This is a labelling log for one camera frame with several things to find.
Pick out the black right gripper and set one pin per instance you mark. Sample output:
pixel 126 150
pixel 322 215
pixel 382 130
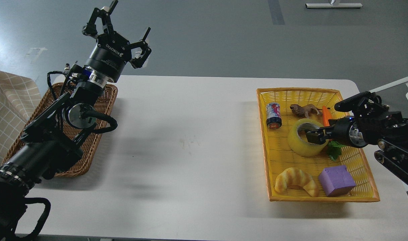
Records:
pixel 343 130

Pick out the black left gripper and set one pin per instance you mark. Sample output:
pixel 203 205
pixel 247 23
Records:
pixel 108 55

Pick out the yellow tape roll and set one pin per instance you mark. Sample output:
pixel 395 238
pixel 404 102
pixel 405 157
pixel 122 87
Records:
pixel 300 146

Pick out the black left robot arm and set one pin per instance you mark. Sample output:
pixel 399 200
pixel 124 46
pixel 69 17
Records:
pixel 53 140

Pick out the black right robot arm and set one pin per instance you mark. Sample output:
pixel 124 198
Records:
pixel 371 124

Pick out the orange toy carrot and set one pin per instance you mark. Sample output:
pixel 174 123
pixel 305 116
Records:
pixel 334 148

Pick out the brown toy animal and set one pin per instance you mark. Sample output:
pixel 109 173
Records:
pixel 303 111

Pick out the yellow plastic basket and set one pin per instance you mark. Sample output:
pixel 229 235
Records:
pixel 279 156

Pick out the small drink can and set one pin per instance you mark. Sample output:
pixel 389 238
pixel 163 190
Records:
pixel 273 120

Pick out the toy croissant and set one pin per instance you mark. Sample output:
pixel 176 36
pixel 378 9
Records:
pixel 296 177

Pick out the purple foam block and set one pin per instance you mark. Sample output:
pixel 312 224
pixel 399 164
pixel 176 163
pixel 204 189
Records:
pixel 336 181

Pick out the brown wicker basket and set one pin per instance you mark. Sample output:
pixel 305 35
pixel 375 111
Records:
pixel 104 105

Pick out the beige checkered cloth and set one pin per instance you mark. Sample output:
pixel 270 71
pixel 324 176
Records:
pixel 19 96

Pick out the white stand base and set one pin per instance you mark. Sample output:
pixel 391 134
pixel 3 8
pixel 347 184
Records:
pixel 333 4

